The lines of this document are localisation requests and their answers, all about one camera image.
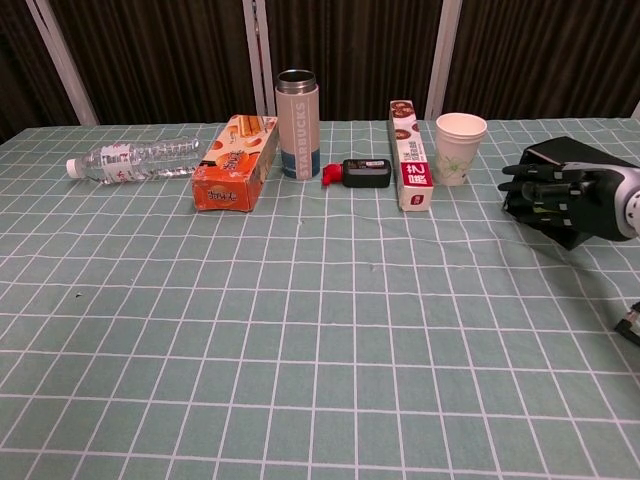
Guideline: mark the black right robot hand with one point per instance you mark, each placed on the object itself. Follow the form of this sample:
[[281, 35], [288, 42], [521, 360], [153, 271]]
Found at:
[[590, 197]]

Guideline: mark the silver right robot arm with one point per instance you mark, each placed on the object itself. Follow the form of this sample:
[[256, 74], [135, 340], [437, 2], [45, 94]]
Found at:
[[632, 205]]

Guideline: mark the black open cardboard box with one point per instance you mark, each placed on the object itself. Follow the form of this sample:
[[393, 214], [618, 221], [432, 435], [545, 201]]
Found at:
[[575, 150]]

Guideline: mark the long cling film box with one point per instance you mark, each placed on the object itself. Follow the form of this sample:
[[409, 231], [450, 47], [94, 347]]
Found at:
[[412, 160]]

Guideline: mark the orange biscuit box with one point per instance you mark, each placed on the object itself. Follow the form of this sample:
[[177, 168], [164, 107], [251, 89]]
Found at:
[[235, 165]]

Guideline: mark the paper cup with green print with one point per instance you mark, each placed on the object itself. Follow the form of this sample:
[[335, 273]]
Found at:
[[452, 162]]

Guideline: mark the plain white paper cup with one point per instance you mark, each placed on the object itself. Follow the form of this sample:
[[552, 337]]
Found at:
[[457, 125]]

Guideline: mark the black device with red nozzle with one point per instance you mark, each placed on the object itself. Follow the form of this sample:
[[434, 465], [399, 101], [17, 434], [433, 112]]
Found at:
[[367, 174]]

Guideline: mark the grey Starbucks tumbler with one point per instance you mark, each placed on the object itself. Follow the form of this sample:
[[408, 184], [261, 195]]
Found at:
[[299, 135]]

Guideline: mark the green checked tablecloth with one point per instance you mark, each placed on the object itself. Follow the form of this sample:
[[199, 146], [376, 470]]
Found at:
[[250, 325]]

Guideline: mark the clear plastic water bottle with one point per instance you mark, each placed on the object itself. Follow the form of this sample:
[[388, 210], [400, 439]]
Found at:
[[130, 161]]

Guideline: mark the dark brown curtain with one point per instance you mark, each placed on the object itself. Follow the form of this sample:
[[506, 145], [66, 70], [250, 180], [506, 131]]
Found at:
[[150, 55]]

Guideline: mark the white frame post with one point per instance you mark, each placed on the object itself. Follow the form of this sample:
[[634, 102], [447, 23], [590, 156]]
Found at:
[[259, 60], [62, 65], [442, 60]]

